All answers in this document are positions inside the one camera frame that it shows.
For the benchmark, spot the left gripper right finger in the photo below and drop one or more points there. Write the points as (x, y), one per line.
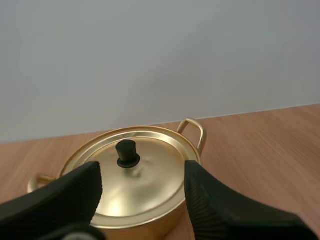
(225, 207)

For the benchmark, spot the gold lid with black knob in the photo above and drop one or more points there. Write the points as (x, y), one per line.
(140, 185)

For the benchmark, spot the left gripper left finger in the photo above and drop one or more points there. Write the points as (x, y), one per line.
(62, 200)

